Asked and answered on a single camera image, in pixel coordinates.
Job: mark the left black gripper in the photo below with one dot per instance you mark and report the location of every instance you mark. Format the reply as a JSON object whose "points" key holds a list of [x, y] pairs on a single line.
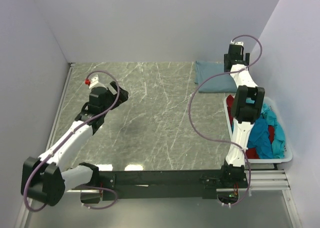
{"points": [[123, 96]]}

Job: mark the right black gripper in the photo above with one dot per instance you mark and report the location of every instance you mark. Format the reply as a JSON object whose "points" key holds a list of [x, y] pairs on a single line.
{"points": [[247, 58]]}

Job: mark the grey blue t shirt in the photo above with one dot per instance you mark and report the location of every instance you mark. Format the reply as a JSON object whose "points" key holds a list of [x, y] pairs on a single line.
{"points": [[211, 78]]}

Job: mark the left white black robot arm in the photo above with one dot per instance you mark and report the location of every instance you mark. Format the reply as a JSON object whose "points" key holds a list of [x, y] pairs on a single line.
{"points": [[43, 178]]}

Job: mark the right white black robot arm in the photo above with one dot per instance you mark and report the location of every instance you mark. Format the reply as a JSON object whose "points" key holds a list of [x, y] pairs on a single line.
{"points": [[245, 110]]}

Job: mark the bright blue t shirt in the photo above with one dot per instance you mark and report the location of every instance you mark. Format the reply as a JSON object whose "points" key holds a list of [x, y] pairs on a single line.
{"points": [[278, 145]]}

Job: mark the white plastic laundry basket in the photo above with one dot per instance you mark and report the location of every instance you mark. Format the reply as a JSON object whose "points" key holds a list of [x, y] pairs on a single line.
{"points": [[288, 152]]}

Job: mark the red t shirt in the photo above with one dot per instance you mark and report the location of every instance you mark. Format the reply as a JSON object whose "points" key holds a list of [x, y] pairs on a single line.
{"points": [[260, 140]]}

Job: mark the black base crossbar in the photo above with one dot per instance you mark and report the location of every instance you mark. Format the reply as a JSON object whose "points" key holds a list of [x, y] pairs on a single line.
{"points": [[146, 184]]}

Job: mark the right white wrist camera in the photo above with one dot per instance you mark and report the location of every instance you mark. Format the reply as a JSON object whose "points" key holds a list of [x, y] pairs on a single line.
{"points": [[238, 43]]}

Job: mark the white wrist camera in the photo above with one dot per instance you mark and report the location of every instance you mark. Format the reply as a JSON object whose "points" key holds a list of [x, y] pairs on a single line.
{"points": [[93, 82], [238, 43]]}

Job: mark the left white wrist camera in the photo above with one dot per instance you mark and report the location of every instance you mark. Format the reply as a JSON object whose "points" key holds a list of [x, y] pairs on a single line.
{"points": [[93, 82]]}

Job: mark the aluminium frame rail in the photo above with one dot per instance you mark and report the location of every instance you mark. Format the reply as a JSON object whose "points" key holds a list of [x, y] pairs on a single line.
{"points": [[261, 180]]}

